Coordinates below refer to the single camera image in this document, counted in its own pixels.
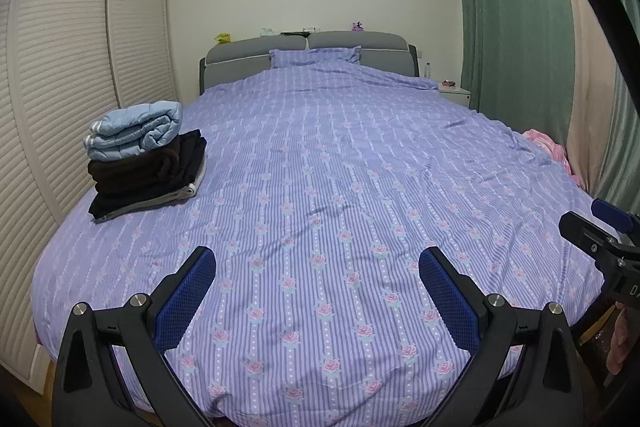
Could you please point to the light blue quilted pants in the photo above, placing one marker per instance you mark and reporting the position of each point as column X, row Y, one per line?
column 135, row 127

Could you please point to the flat black item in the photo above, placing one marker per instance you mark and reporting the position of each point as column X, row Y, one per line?
column 292, row 32

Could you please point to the person's right hand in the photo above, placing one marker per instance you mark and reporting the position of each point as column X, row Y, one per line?
column 620, row 342

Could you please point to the pink plush toy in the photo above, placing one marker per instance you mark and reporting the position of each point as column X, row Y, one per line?
column 357, row 27

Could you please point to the black folded clothes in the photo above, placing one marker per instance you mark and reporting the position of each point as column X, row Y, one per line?
column 192, row 157

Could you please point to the pink cloth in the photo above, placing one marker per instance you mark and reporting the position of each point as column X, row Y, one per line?
column 547, row 147

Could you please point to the grey bed headboard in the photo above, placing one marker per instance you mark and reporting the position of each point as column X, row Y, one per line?
column 235, row 57

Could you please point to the bed with purple floral duvet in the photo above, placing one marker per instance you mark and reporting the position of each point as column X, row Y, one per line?
column 325, row 157

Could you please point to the yellow plush toy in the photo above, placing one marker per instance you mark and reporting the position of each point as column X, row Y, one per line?
column 223, row 38

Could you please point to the white nightstand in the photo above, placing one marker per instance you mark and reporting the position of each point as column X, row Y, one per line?
column 456, row 96

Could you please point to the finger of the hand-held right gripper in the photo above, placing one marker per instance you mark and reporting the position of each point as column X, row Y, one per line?
column 585, row 232
column 612, row 213

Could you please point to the pale green tissue pack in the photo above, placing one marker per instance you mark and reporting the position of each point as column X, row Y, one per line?
column 268, row 32

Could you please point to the grey folded garment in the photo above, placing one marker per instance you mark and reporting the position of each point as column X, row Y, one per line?
column 150, row 205

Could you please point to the white louvered wardrobe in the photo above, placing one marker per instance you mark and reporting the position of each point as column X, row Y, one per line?
column 65, row 47

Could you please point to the purple striped pillow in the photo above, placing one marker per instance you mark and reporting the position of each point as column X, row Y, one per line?
column 315, row 57

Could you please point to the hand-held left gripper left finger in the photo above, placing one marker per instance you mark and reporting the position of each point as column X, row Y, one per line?
column 185, row 302

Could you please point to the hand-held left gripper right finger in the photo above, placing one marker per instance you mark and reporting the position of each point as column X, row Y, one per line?
column 450, row 302

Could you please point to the brown folded fleece garment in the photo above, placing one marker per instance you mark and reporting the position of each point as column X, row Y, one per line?
column 130, row 172

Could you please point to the beige curtain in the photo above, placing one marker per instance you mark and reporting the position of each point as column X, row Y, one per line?
column 592, row 107

